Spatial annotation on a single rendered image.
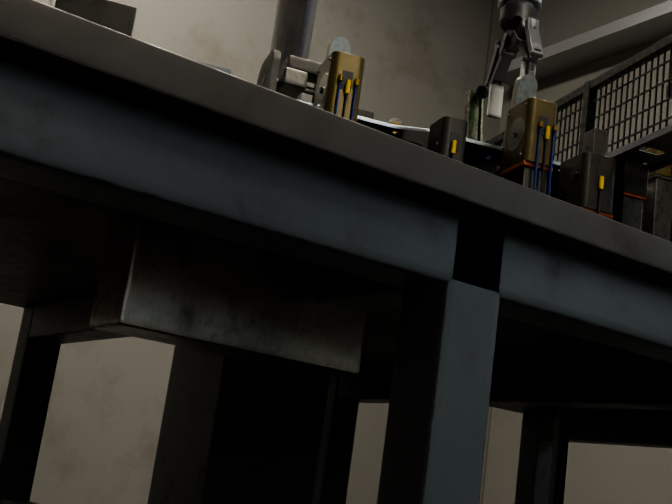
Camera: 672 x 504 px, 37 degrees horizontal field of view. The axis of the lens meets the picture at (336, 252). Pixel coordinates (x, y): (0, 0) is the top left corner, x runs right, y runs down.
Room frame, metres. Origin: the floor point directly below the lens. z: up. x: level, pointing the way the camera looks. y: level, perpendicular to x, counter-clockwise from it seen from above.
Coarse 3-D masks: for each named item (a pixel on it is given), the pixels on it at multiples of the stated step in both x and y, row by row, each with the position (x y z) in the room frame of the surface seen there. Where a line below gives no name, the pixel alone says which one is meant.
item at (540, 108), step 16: (512, 112) 1.66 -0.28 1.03; (528, 112) 1.60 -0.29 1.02; (544, 112) 1.60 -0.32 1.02; (512, 128) 1.65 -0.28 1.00; (528, 128) 1.60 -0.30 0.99; (544, 128) 1.60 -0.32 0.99; (512, 144) 1.64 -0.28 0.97; (528, 144) 1.60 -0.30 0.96; (544, 144) 1.61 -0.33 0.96; (512, 160) 1.64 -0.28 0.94; (528, 160) 1.60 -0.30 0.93; (544, 160) 1.60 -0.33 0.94; (512, 176) 1.64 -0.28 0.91; (528, 176) 1.61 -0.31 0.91; (544, 176) 1.62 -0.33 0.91; (544, 192) 1.62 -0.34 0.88
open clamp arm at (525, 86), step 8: (520, 80) 1.66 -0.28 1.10; (528, 80) 1.67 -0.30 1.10; (536, 80) 1.67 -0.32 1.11; (520, 88) 1.67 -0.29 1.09; (528, 88) 1.67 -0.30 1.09; (536, 88) 1.67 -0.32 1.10; (512, 96) 1.69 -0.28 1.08; (520, 96) 1.67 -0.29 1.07; (528, 96) 1.67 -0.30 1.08; (512, 104) 1.68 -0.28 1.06; (504, 136) 1.70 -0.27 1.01
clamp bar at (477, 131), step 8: (480, 88) 1.98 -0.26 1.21; (472, 96) 2.00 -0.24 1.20; (480, 96) 1.98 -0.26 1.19; (472, 104) 2.00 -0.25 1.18; (480, 104) 2.01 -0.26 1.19; (472, 112) 2.01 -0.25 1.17; (480, 112) 2.00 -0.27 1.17; (472, 120) 2.00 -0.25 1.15; (480, 120) 2.00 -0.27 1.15; (472, 128) 2.00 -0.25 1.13; (480, 128) 2.00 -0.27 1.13; (472, 136) 2.00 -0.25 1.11; (480, 136) 1.99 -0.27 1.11
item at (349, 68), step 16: (336, 64) 1.52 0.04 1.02; (352, 64) 1.53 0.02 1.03; (320, 80) 1.57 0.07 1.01; (336, 80) 1.52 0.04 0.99; (352, 80) 1.53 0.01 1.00; (320, 96) 1.56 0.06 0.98; (336, 96) 1.52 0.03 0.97; (352, 96) 1.53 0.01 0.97; (336, 112) 1.52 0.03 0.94; (352, 112) 1.53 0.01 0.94
